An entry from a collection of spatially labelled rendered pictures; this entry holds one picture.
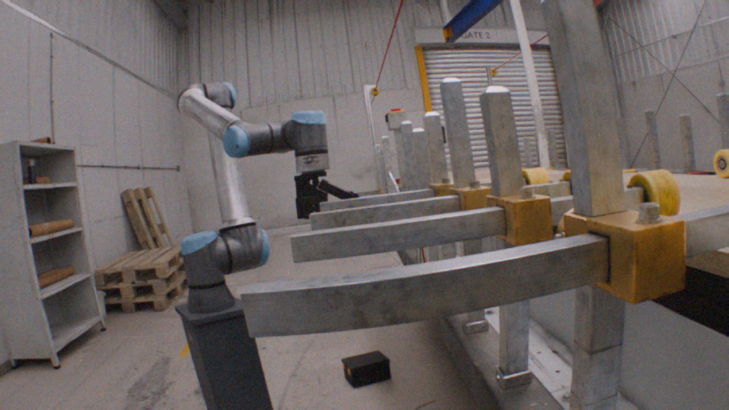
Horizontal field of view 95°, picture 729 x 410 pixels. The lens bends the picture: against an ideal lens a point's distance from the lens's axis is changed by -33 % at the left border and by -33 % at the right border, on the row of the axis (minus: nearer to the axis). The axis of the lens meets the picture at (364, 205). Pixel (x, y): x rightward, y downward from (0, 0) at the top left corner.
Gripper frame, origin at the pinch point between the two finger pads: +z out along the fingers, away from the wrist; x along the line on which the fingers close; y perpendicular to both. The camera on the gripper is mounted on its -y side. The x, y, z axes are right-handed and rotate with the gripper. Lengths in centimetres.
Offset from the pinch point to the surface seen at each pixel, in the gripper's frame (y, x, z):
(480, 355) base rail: -26, 59, 12
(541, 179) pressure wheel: -51, 29, -14
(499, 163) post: -26, 73, -19
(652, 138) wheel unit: -134, -30, -24
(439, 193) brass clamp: -25.5, 30.0, -13.2
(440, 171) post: -27.5, 22.7, -17.6
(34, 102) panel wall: 263, -186, -115
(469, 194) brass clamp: -26, 55, -14
